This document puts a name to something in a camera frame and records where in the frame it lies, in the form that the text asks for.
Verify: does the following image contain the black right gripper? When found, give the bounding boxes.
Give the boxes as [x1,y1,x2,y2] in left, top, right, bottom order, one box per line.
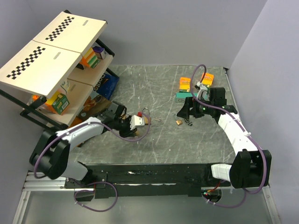
[177,96,214,119]

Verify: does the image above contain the small brass padlock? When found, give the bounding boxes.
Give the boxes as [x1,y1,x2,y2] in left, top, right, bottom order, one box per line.
[173,114,183,126]

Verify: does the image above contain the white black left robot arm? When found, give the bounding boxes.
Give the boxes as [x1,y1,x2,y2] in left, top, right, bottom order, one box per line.
[29,102,145,188]

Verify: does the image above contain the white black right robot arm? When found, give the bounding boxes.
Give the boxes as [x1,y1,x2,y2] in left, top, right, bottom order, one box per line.
[177,87,272,189]

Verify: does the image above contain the teal oreo box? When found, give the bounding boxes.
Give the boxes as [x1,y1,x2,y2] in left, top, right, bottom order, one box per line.
[175,92,192,103]

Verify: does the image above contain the orange yellow box left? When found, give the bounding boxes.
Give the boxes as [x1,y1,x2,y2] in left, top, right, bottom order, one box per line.
[179,77,191,92]

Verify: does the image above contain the orange yellow box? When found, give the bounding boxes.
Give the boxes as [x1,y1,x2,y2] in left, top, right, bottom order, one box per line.
[179,77,191,92]
[201,73,214,87]

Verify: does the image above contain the orange yellow box right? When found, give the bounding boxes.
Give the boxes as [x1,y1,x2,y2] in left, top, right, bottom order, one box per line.
[201,73,214,87]

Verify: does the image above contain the blue doritos bag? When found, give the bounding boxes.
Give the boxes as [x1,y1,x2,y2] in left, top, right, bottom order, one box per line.
[93,73,119,100]

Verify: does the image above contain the cardboard box on shelf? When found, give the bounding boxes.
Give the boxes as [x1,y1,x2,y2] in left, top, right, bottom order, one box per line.
[57,79,92,97]

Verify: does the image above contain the green orange box on shelf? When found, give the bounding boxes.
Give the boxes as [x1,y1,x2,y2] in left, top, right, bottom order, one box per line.
[45,91,70,115]

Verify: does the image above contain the purple white small box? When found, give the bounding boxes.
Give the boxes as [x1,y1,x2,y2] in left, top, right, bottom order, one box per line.
[93,46,107,60]

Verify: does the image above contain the checkerboard calibration board lower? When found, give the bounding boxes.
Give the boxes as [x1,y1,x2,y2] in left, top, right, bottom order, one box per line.
[0,40,82,98]

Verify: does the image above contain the checkerboard calibration board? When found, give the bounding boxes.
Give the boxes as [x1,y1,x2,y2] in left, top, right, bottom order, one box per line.
[0,40,82,98]
[33,12,107,55]

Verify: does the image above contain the checkerboard calibration board upper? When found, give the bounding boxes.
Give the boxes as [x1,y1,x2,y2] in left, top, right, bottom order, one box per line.
[33,12,107,55]

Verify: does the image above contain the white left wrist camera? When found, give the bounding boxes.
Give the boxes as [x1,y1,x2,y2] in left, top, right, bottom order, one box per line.
[130,112,145,130]

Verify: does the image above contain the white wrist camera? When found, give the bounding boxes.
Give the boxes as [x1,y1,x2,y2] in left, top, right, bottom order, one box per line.
[130,112,145,130]
[195,82,210,100]

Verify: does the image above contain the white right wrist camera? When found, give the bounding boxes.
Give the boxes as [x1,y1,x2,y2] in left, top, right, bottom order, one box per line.
[195,82,210,100]

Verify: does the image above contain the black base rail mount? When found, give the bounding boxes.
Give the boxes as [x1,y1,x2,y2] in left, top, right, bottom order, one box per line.
[64,163,220,199]

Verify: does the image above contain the black frame wooden shelf rack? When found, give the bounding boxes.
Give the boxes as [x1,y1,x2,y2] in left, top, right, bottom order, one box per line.
[0,9,115,145]

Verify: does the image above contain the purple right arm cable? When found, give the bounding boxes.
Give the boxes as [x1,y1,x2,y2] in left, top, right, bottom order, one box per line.
[190,64,268,208]

